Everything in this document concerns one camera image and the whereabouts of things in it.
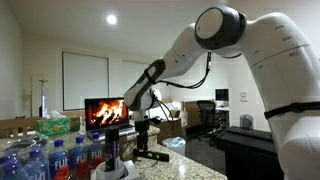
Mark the left window blind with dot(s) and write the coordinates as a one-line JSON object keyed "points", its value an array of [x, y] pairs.
{"points": [[84, 76]]}

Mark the open laptop showing fire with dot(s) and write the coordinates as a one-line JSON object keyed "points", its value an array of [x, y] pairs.
{"points": [[101, 113]]}

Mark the wall light switch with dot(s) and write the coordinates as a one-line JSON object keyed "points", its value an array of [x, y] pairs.
{"points": [[244, 96]]}

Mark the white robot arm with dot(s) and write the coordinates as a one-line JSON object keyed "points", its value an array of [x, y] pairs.
{"points": [[285, 68]]}

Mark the wooden chair back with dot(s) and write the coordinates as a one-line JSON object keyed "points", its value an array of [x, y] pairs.
{"points": [[12, 127]]}

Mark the computer monitor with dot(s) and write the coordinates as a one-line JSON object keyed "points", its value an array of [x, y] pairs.
{"points": [[221, 94]]}

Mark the black office chair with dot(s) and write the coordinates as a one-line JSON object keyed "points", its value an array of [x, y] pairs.
{"points": [[208, 117]]}

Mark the clear seal tape roll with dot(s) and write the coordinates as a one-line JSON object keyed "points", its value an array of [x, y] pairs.
{"points": [[103, 174]]}

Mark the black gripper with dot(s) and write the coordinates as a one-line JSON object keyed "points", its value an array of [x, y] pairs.
{"points": [[142, 128]]}

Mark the Fiji water bottle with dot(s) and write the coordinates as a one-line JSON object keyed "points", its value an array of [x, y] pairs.
{"points": [[37, 166], [58, 161], [12, 169], [78, 160], [95, 152]]}

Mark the window blind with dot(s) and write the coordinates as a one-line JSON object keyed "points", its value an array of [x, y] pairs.
{"points": [[132, 71], [84, 76]]}

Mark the ceiling light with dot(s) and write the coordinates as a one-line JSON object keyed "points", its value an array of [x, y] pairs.
{"points": [[111, 19]]}

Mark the black cabinet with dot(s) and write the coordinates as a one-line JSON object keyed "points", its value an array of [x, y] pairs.
{"points": [[249, 154]]}

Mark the green tissue box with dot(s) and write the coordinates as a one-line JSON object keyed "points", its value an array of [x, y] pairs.
{"points": [[57, 123]]}

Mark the right window blind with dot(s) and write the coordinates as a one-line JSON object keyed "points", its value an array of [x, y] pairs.
{"points": [[132, 71]]}

